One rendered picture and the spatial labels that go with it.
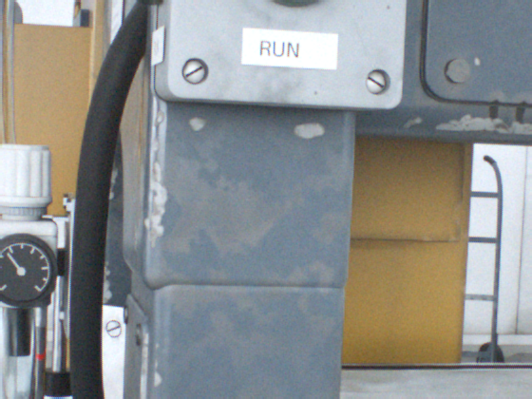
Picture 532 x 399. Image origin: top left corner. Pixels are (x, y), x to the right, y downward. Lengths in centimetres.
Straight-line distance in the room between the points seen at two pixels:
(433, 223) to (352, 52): 33
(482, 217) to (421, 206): 537
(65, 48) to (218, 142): 39
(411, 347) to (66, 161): 25
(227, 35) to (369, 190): 33
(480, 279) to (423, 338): 534
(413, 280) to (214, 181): 35
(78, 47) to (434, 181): 25
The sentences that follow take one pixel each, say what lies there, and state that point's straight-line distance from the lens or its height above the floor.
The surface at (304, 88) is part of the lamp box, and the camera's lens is 36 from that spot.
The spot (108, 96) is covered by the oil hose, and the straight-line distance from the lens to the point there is 42.
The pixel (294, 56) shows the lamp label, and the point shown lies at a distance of 36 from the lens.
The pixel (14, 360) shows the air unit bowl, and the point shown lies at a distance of 62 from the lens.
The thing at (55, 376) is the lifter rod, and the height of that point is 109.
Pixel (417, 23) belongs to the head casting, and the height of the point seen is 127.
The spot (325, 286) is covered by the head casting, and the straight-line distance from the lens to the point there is 42.
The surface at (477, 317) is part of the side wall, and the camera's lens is 611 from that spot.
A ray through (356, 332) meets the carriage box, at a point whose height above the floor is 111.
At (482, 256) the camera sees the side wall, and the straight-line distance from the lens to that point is 607.
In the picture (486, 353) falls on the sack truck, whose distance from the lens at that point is 584.
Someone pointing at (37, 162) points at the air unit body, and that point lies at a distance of 61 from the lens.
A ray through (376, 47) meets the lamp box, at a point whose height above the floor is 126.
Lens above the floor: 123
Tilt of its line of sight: 3 degrees down
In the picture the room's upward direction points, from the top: 3 degrees clockwise
